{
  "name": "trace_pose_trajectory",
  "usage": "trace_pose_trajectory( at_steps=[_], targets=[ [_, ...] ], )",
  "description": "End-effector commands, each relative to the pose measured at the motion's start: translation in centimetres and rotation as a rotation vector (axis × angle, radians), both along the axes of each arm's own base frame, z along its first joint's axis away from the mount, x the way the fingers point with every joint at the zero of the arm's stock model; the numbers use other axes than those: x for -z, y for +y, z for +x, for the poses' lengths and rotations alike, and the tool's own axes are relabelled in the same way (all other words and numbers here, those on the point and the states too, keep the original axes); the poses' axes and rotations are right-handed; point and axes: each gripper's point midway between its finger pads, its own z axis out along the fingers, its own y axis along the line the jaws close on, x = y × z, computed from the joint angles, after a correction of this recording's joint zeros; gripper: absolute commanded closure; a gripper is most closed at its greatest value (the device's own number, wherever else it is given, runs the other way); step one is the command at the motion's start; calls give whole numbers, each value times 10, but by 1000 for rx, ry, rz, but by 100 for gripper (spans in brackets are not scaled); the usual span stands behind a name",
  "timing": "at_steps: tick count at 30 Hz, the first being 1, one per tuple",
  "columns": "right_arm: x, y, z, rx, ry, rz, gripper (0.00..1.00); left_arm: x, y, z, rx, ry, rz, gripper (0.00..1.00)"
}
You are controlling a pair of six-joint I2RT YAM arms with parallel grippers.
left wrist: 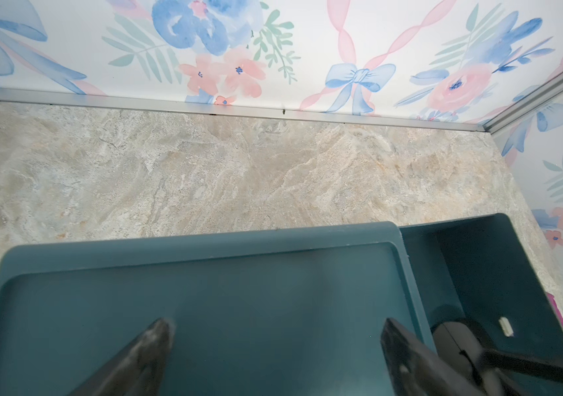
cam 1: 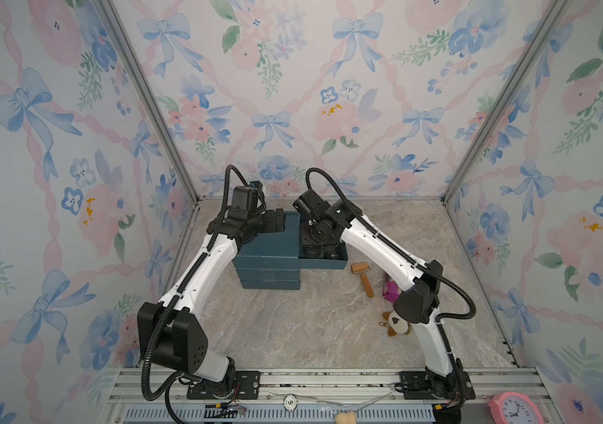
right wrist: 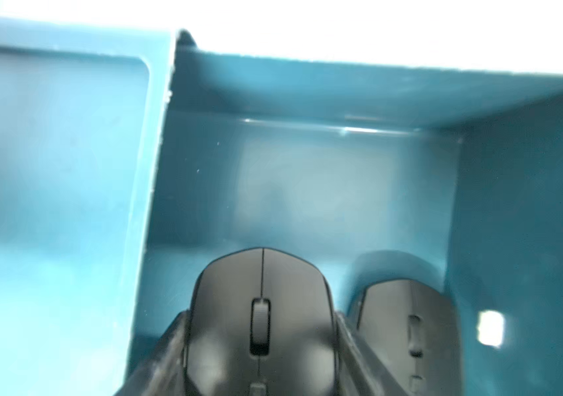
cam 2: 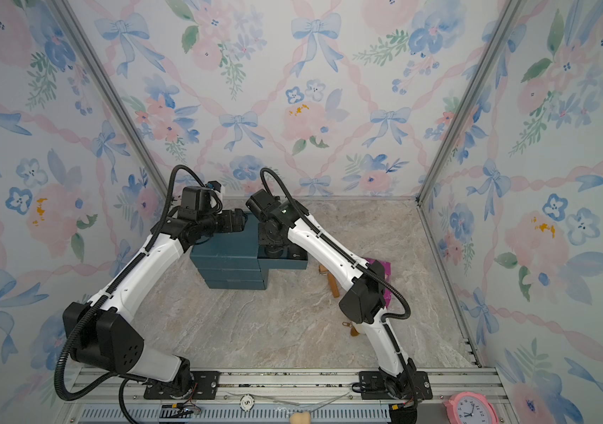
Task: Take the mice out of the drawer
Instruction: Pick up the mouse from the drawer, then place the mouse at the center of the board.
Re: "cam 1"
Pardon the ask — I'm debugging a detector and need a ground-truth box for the teal drawer cabinet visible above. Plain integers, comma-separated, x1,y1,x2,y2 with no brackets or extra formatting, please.
232,211,301,291

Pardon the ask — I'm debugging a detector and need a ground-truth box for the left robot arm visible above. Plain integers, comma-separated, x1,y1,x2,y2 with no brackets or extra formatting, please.
137,208,285,401

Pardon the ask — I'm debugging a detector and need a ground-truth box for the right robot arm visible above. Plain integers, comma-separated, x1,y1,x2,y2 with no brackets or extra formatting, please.
294,189,476,409

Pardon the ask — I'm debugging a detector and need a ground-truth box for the purple snack bag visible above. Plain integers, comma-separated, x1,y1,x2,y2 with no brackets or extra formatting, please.
382,274,402,303

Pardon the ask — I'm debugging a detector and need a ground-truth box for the brown plush dog toy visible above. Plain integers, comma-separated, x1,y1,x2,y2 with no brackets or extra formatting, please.
379,311,412,337

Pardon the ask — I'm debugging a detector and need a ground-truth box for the pink alarm clock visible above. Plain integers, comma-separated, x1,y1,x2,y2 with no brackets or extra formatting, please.
487,391,545,424

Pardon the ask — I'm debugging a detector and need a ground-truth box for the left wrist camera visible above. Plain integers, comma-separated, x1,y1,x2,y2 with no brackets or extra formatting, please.
231,181,265,214

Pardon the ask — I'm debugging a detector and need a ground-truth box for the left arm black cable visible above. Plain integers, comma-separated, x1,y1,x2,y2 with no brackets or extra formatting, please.
140,163,265,404

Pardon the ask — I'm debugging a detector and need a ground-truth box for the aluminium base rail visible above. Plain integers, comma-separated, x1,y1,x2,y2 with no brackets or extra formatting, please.
104,366,557,424

